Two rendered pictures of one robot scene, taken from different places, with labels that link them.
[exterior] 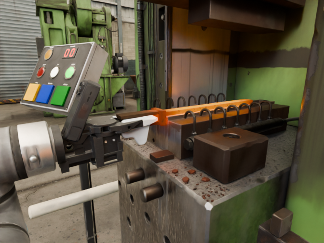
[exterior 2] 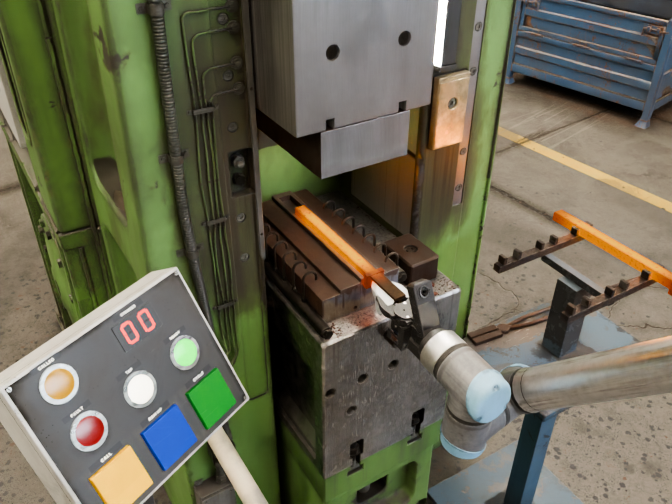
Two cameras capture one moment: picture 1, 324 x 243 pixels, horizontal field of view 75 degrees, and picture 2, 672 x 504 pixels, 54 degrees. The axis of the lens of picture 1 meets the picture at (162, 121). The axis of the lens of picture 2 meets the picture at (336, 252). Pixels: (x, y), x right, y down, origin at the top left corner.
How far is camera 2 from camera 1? 150 cm
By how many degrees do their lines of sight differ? 82
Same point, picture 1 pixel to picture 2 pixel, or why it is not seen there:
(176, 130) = (392, 275)
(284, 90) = (276, 171)
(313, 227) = not seen: hidden behind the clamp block
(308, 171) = (423, 237)
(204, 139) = (421, 262)
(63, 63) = (146, 355)
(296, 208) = not seen: hidden behind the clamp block
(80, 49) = (159, 300)
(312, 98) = (422, 196)
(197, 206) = (454, 295)
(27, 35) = not seen: outside the picture
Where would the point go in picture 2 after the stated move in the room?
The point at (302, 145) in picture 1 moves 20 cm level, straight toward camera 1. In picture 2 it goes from (419, 225) to (492, 252)
